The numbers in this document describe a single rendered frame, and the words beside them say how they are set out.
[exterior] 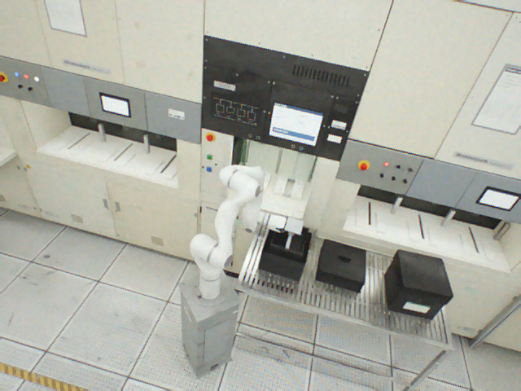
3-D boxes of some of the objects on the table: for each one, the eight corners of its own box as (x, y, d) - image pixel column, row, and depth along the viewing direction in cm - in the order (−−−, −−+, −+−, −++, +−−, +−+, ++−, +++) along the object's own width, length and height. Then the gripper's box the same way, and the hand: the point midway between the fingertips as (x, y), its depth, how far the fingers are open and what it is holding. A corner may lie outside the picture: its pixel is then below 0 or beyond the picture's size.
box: (387, 310, 209) (403, 286, 193) (383, 273, 231) (396, 248, 214) (434, 321, 208) (454, 297, 192) (425, 282, 230) (442, 258, 214)
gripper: (264, 224, 201) (295, 233, 199) (271, 207, 214) (299, 214, 212) (262, 233, 206) (292, 242, 204) (269, 215, 219) (297, 223, 217)
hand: (292, 227), depth 208 cm, fingers closed on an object, 4 cm apart
